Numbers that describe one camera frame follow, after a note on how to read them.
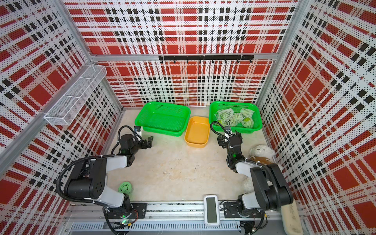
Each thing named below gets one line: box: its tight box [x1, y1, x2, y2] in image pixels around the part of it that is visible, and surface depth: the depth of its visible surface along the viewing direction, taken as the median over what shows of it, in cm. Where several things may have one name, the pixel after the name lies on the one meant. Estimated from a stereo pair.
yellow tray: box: [184, 116, 211, 148], surface depth 107 cm
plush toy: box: [248, 143, 276, 164], surface depth 87 cm
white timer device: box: [203, 194, 220, 228], surface depth 72 cm
